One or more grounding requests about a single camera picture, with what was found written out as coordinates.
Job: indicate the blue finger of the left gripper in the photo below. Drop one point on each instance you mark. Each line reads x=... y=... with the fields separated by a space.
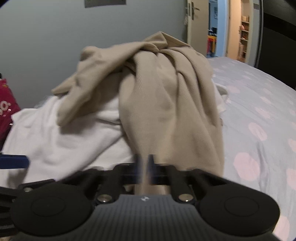
x=13 y=161

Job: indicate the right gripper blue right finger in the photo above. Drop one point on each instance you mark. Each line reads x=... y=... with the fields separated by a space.
x=152 y=170

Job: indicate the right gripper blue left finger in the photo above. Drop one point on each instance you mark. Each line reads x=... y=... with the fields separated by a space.
x=138 y=169

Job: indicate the beige knit sweater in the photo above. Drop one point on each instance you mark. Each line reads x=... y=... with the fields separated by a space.
x=167 y=102

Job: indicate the white garment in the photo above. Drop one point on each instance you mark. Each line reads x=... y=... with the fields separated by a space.
x=93 y=140

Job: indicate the red plastic bag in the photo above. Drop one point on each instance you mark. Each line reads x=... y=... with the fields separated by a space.
x=8 y=107

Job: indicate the polka dot bed sheet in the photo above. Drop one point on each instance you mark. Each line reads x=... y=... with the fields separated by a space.
x=259 y=135

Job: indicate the cream door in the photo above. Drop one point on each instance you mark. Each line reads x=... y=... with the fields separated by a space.
x=197 y=28

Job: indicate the wooden shelf in hallway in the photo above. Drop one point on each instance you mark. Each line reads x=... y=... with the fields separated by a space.
x=244 y=36

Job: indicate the dark wall poster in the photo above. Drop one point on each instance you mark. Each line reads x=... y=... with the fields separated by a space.
x=94 y=3

